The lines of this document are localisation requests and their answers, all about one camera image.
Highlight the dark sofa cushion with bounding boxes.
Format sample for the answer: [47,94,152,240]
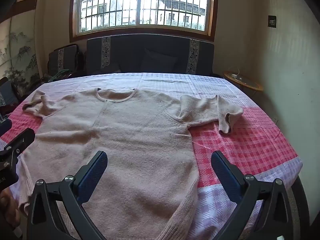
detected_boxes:
[140,49,179,74]

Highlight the pink and white checked blanket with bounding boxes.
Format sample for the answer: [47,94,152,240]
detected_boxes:
[0,72,304,240]

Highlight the dark wooden chair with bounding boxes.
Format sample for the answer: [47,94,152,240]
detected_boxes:
[0,77,20,107]

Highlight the round wooden side table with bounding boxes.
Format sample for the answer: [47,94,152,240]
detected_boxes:
[223,70,264,92]

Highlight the person's left hand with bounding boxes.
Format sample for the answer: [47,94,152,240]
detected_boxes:
[0,187,22,230]

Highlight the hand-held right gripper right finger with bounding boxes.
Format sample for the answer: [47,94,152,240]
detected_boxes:
[211,151,293,240]

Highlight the painted folding screen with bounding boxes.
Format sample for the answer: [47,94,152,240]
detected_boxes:
[0,17,41,105]

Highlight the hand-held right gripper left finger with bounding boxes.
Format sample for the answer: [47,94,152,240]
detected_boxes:
[26,151,108,240]

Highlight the beige knitted sweater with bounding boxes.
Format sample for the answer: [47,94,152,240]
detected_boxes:
[18,88,244,240]

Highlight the dark armchair with patterned strip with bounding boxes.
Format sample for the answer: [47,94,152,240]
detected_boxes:
[47,44,84,82]

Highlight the barred window with wooden frame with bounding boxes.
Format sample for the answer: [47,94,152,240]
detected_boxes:
[70,0,219,43]

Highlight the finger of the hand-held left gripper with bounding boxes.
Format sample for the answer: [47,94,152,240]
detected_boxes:
[0,119,13,137]
[4,128,36,156]

